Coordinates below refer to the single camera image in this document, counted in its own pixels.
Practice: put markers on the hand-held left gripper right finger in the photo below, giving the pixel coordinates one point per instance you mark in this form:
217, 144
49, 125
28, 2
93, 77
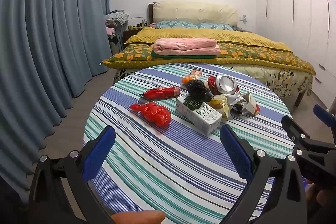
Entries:
236, 155

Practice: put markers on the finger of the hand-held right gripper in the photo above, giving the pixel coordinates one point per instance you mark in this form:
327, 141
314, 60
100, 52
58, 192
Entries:
324, 115
291, 125

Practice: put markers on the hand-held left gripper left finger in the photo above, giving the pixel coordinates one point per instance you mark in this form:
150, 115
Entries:
98, 153

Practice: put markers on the black gold wrapper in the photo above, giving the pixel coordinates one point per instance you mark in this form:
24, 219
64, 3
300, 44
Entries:
219, 103

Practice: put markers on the crushed red can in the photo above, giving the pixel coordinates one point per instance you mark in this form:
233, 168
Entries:
225, 83

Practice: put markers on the orange white wrapper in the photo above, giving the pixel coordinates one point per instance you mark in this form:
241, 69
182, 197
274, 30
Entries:
187, 79

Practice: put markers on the person's right hand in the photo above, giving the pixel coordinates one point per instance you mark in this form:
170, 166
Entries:
324, 195

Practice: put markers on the person's left hand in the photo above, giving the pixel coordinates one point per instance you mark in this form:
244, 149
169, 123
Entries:
139, 216

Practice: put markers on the bed with floral sheet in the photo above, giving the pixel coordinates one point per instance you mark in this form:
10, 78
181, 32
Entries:
288, 82

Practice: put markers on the crumpled white paper cup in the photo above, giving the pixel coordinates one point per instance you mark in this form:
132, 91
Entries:
249, 102

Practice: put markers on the white green milk carton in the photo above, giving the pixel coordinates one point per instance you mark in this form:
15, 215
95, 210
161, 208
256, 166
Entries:
202, 116

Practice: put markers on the striped tablecloth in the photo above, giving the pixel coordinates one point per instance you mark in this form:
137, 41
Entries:
157, 174

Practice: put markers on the crumpled red plastic bag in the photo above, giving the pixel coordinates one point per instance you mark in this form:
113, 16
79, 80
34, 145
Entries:
153, 112

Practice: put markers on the black bumpy crumpled packet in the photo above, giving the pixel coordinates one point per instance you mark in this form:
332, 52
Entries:
198, 90

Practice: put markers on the long red snack wrapper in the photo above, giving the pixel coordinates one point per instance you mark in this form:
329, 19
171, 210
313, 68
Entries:
160, 92

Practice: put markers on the yellow dotted blanket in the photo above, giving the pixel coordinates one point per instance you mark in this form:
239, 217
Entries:
236, 37

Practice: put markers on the white wardrobe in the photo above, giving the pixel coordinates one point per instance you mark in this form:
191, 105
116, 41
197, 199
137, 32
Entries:
288, 16

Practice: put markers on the green folded cloth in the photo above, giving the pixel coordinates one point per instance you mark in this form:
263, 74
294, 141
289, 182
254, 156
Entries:
183, 56

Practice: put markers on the pink striped folded blanket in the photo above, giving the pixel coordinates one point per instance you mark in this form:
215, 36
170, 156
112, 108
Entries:
183, 45

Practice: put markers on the dark wooden nightstand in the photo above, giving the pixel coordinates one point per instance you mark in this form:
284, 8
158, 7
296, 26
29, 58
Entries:
130, 35

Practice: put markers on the teal floral pillow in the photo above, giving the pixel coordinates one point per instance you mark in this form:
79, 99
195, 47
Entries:
215, 26
176, 24

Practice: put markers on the blue-grey curtain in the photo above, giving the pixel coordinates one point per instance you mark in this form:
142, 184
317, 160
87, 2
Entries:
52, 29

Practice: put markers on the pile of clothes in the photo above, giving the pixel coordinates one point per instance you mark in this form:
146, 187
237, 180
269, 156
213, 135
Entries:
116, 18

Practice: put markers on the cream headboard cushion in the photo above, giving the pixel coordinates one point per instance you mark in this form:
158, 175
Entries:
194, 11

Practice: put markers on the wall socket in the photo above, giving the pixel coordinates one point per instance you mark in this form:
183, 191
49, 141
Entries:
243, 18

